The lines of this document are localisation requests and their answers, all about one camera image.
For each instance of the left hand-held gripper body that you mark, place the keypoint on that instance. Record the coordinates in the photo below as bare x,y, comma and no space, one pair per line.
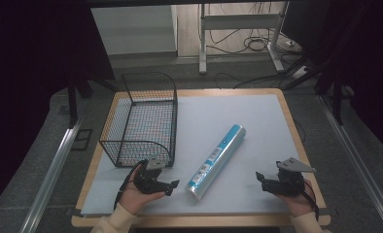
149,181

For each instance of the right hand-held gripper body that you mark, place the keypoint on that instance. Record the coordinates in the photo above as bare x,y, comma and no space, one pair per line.
288,184

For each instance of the plastic wrap roll blue label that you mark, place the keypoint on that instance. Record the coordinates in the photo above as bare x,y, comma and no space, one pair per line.
217,160

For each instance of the person's right hand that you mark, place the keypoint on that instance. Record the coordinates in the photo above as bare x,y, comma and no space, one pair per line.
299,204

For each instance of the person's left hand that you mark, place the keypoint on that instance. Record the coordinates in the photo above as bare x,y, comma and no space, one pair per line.
132,197

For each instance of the grey tape piece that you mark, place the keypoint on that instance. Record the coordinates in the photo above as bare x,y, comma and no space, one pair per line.
324,212
74,212

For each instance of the grey table mat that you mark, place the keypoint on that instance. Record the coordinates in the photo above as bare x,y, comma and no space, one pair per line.
251,113

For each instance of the wooden table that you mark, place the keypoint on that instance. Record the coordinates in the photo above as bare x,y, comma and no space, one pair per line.
290,108

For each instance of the black floor plate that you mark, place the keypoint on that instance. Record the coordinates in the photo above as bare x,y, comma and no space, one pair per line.
82,139

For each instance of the black metal stand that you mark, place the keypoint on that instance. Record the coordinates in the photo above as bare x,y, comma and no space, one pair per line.
72,103
337,97

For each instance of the white power strip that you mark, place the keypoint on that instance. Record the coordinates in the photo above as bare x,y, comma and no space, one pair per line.
300,72

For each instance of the dark curtain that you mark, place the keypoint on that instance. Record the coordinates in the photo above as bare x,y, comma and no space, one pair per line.
371,64

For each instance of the white cabinet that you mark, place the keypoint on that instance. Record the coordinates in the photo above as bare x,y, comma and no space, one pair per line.
134,29

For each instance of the aluminium floor rail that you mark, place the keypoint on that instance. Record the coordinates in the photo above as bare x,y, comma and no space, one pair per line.
358,161
50,174

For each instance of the white metal desk frame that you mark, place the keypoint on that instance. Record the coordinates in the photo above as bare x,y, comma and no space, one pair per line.
238,22

